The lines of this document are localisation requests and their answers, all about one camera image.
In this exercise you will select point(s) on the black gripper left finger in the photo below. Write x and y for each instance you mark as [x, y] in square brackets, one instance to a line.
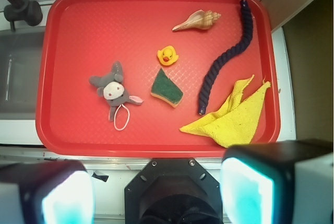
[46, 192]

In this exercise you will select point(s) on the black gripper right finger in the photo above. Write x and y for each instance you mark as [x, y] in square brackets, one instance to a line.
[283, 182]

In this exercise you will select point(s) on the yellow knitted cloth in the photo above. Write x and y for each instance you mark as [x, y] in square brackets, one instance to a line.
[236, 121]

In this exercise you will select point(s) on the grey plush donkey toy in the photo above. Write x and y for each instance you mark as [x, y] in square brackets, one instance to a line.
[110, 87]

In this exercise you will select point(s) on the red plastic tray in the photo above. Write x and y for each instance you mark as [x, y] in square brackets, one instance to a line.
[83, 38]

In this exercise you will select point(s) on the steel sink basin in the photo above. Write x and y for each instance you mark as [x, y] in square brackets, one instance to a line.
[20, 67]

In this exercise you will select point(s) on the green yellow sponge piece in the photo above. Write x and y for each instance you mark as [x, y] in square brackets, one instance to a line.
[166, 90]

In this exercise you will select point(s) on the yellow rubber duck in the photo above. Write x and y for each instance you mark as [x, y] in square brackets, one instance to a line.
[167, 56]

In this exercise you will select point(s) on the beige conch seashell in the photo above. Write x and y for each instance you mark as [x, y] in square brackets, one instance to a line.
[200, 19]

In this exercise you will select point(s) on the dark metal faucet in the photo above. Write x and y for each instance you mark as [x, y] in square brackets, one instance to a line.
[23, 10]

